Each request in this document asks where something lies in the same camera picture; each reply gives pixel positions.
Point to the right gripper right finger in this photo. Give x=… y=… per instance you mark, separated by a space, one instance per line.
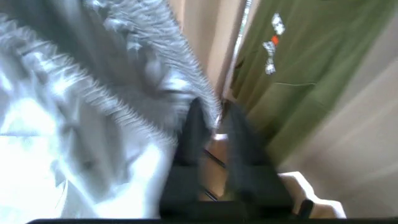
x=252 y=180

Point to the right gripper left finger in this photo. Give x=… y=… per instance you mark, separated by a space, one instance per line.
x=186 y=174

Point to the pale grey shorts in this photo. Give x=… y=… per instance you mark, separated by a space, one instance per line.
x=77 y=124

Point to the green long-sleeved shirt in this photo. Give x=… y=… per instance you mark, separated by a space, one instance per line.
x=304 y=77

